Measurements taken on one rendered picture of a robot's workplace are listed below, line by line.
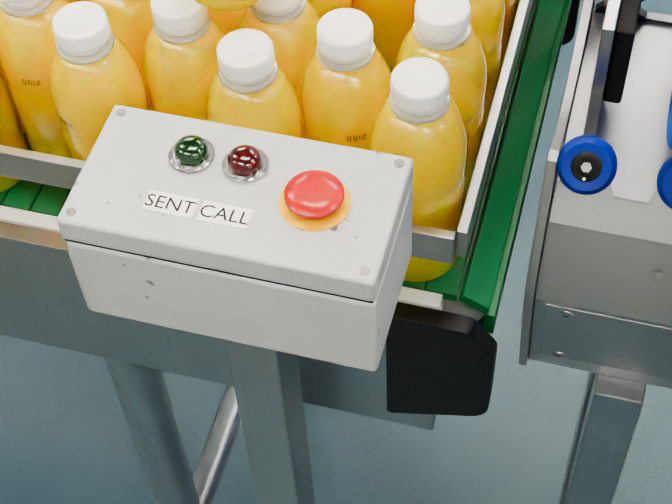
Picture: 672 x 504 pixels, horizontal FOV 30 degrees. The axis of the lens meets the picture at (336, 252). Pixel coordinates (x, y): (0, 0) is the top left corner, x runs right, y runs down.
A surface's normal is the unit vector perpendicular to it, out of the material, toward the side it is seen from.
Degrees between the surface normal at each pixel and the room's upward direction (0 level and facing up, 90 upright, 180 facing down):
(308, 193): 0
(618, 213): 52
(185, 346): 90
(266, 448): 90
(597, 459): 90
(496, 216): 30
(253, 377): 90
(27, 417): 0
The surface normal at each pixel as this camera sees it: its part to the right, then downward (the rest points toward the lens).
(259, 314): -0.26, 0.78
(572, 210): -0.23, 0.25
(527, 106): 0.45, -0.42
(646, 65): -0.04, -0.59
